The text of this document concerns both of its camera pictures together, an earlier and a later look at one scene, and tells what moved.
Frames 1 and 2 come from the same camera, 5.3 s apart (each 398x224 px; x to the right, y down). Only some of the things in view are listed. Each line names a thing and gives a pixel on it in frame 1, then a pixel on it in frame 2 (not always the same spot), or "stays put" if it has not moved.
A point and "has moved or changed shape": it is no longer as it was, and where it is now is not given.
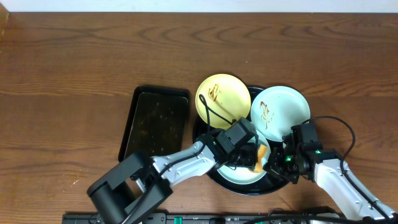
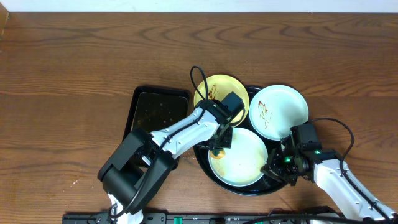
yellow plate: (226, 95) stays put
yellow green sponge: (262, 150) has moved or changed shape
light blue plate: (277, 110) stays put
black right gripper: (278, 162) stays put
